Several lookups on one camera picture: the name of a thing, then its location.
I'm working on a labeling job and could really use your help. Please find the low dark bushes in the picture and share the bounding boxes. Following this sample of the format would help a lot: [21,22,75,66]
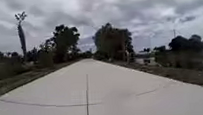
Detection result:
[0,48,41,82]

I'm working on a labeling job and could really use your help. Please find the large dense tree cluster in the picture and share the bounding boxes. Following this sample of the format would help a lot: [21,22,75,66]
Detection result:
[92,21,136,64]

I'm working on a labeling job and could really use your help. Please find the thin pole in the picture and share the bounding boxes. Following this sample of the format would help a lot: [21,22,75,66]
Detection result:
[172,29,177,40]

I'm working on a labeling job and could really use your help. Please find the dark trees and bushes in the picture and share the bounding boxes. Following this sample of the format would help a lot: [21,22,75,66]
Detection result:
[152,33,203,75]

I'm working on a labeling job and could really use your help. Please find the pale concrete road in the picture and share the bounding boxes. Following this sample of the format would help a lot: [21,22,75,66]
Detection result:
[0,52,203,115]

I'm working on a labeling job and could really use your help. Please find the dark leafy tree cluster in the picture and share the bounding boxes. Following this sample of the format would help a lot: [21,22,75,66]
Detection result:
[36,23,83,67]

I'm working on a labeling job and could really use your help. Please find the dry grass verge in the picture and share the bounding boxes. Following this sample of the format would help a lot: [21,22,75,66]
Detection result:
[101,53,203,95]

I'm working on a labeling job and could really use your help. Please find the tall thin bare tree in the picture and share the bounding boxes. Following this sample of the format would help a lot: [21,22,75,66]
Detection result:
[14,10,31,63]

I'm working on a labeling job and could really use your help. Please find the grass verge with dirt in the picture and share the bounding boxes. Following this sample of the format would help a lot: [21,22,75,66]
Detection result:
[0,57,85,100]

